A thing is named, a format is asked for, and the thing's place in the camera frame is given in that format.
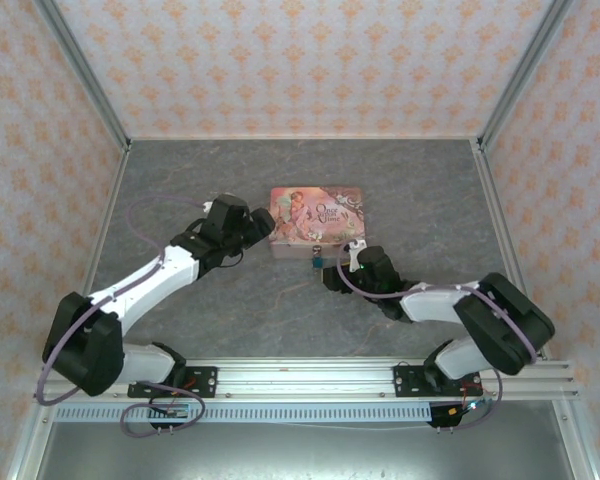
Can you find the small circuit board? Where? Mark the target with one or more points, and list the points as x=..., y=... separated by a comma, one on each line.
x=467, y=406
x=176, y=412

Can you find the aluminium frame corner post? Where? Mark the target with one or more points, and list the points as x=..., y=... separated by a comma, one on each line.
x=522, y=70
x=87, y=75

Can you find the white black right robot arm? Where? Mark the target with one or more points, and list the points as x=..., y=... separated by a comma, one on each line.
x=500, y=320

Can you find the aluminium mounting rail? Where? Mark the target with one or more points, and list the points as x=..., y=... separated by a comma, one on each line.
x=305, y=382

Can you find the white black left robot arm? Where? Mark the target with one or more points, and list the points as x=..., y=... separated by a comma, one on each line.
x=145, y=280

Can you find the aluminium table side rail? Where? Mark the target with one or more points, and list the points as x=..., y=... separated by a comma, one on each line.
x=95, y=250
x=525, y=280

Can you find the small blue padlock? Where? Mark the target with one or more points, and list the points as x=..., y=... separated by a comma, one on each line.
x=317, y=262

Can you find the pink fairy tin box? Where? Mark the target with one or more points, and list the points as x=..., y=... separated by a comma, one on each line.
x=320, y=220

